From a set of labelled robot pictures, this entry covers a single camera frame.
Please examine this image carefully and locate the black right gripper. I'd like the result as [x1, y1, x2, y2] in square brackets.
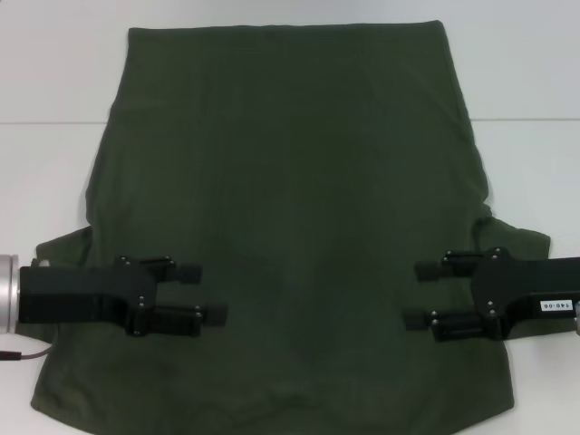
[404, 246, 580, 343]

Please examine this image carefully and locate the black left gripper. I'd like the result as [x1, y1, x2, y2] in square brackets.
[18, 256, 229, 339]

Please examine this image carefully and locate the dark green shirt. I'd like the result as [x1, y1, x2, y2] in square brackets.
[27, 18, 554, 435]

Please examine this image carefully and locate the brown left arm cable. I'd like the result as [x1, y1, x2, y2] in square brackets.
[0, 347, 54, 363]

